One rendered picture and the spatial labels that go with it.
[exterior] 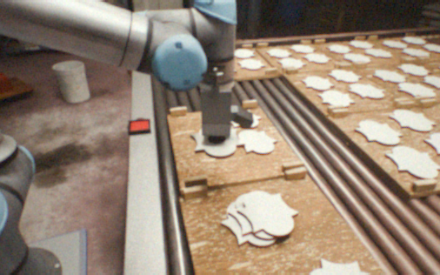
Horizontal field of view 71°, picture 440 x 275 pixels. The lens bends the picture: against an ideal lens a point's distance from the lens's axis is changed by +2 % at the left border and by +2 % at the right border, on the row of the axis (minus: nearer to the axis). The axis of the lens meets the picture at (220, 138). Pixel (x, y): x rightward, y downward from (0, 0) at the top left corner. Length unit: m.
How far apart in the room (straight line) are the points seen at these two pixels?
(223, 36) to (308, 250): 0.45
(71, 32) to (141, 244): 0.47
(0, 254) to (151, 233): 0.28
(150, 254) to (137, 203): 0.16
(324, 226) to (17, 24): 0.65
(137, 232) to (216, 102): 0.34
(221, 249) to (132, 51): 0.43
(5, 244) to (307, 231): 0.57
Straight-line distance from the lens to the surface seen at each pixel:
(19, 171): 0.72
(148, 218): 0.77
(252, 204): 0.72
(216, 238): 0.69
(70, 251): 0.80
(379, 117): 1.24
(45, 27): 0.43
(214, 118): 0.64
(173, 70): 0.42
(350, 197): 0.86
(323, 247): 0.71
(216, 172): 0.84
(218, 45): 0.59
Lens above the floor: 1.47
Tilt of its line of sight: 33 degrees down
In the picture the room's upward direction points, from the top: straight up
